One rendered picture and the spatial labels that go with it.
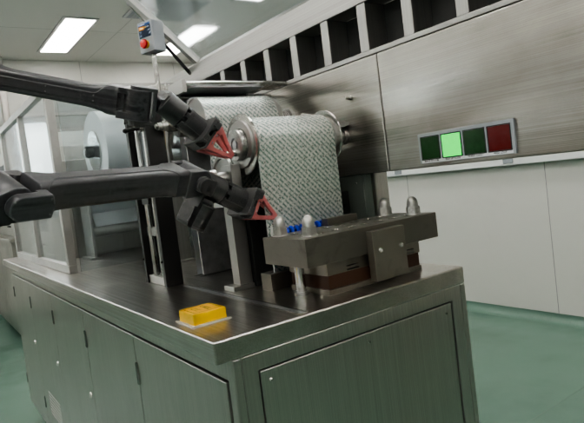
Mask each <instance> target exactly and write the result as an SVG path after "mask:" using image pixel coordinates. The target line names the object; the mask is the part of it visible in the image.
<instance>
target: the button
mask: <svg viewBox="0 0 584 423"><path fill-rule="evenodd" d="M179 316H180V321H182V322H185V323H188V324H190V325H192V326H197V325H201V324H203V323H207V322H210V321H215V320H219V319H221V318H225V317H227V315H226V308H225V307H224V306H220V305H217V304H214V303H210V302H208V303H204V304H202V305H198V306H194V307H188V308H185V309H182V310H179Z"/></svg>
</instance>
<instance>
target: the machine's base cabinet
mask: <svg viewBox="0 0 584 423"><path fill-rule="evenodd" d="M11 273H12V280H13V285H14V287H13V290H14V296H15V297H16V303H17V313H18V319H19V325H20V331H21V337H22V343H23V353H24V359H25V365H26V371H27V373H26V376H27V382H29V389H30V399H31V401H32V402H33V404H34V405H35V407H36V408H37V410H38V411H39V413H40V414H41V415H42V416H43V418H44V420H45V421H46V423H480V422H479V414H478V406H477V398H476V390H475V374H474V366H473V358H472V349H471V341H470V333H469V325H468V310H467V302H466V294H465V285H464V283H461V284H458V285H455V286H452V287H450V288H445V289H443V290H440V291H437V292H434V293H432V294H427V295H424V296H422V297H420V298H417V299H414V300H411V301H407V302H404V303H402V304H399V305H396V306H393V307H389V308H386V309H383V310H381V311H378V312H375V313H372V314H368V315H365V316H362V317H360V318H357V319H354V320H351V321H347V322H345V323H342V324H340V325H337V326H334V327H330V328H327V329H324V330H322V331H319V332H316V333H313V334H309V335H306V336H303V337H301V338H298V339H295V340H291V341H288V342H285V343H282V344H280V345H277V346H274V347H271V348H268V349H265V350H262V351H260V352H257V353H254V354H250V355H247V356H244V357H242V358H239V359H236V360H232V361H229V362H226V363H223V364H221V365H218V366H216V365H214V364H212V363H210V362H207V361H206V360H203V359H201V358H199V357H197V356H195V355H193V354H190V353H188V352H186V351H184V350H182V349H180V348H178V347H175V346H173V345H171V344H169V343H168V342H165V341H163V340H160V339H158V338H156V337H155V336H152V335H150V334H147V333H145V332H144V331H142V330H139V329H137V328H135V327H132V326H131V325H129V324H127V323H124V322H122V321H120V320H118V319H116V318H114V317H111V316H109V315H107V314H105V313H103V312H101V311H98V310H96V309H94V308H93V307H90V306H88V305H86V304H83V303H82V302H80V301H77V300H75V299H73V298H70V297H69V296H67V295H65V294H62V293H60V292H58V291H56V290H54V289H52V288H49V287H47V286H45V285H43V284H41V283H39V282H37V281H34V280H32V279H30V278H28V277H26V276H24V275H22V274H19V273H18V272H15V271H13V270H11Z"/></svg>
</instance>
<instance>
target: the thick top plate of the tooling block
mask: <svg viewBox="0 0 584 423"><path fill-rule="evenodd" d="M394 225H403V226H404V234H405V242H406V244H409V243H413V242H417V241H423V240H427V239H430V238H434V237H437V236H438V231H437V222H436V214H435V212H422V213H421V214H420V215H406V213H393V214H392V215H384V216H379V215H375V216H370V217H366V218H361V219H357V221H350V222H345V223H341V224H336V225H332V226H321V227H317V228H316V232H317V234H318V235H317V236H313V237H301V235H302V231H301V230H299V231H295V232H290V233H288V234H289V235H287V236H282V237H273V236H269V237H264V238H262V240H263V246H264V254H265V261H266V264H270V265H278V266H285V267H293V268H307V269H309V268H315V267H319V266H322V265H326V264H329V263H333V262H337V261H343V260H347V259H350V258H354V257H357V256H361V255H365V254H368V247H367V239H366V231H370V230H374V229H378V228H385V227H390V226H394Z"/></svg>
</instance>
